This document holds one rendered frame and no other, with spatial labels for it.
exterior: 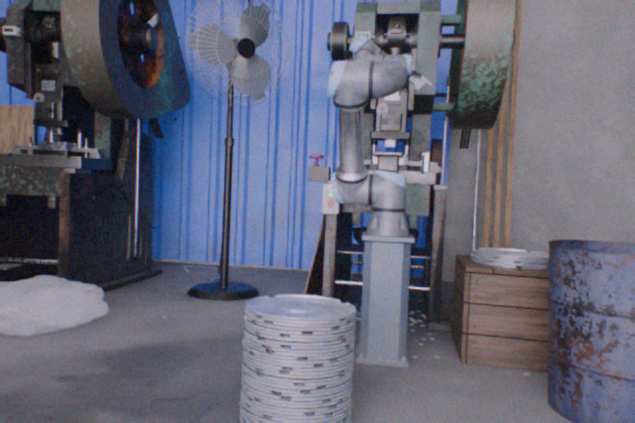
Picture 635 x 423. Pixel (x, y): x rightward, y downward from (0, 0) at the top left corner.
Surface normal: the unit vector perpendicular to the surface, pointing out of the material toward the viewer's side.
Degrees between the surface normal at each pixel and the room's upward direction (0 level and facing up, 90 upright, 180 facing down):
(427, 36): 90
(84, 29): 97
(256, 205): 90
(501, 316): 90
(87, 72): 124
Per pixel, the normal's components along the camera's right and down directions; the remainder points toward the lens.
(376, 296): -0.10, 0.05
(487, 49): -0.17, 0.37
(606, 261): -0.65, 0.05
